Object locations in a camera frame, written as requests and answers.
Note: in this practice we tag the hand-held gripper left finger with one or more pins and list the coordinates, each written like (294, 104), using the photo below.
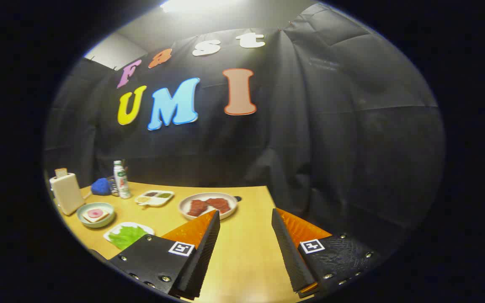
(204, 256)

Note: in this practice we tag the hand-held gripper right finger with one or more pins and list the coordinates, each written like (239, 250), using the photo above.
(291, 256)

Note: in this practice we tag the green lettuce leaf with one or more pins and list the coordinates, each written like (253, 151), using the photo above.
(126, 237)

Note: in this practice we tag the toasted bread slice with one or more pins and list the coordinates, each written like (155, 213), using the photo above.
(61, 172)

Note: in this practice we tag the red meat piece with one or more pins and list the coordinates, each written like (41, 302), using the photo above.
(197, 208)
(219, 205)

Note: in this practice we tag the white round plate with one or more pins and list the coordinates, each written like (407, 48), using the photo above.
(183, 206)

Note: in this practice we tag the white rectangular plate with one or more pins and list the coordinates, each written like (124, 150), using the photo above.
(147, 229)

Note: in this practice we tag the white divided dish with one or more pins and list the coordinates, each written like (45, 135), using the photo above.
(158, 201)

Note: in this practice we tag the pale green plate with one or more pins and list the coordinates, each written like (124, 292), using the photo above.
(107, 219)

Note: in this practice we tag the black backdrop cloth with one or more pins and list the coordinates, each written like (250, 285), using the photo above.
(310, 147)

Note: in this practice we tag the white bottle green cap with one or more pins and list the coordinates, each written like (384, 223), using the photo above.
(122, 181)

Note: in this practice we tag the pink ham slice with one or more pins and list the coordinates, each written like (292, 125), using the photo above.
(95, 213)

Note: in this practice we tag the white bread slice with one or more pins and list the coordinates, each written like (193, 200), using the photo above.
(87, 218)

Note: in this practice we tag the blue cloth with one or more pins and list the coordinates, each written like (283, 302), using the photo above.
(100, 187)

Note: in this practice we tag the white toaster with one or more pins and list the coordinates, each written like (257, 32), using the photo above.
(67, 193)

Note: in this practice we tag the ceiling light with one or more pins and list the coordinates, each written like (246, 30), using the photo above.
(192, 4)

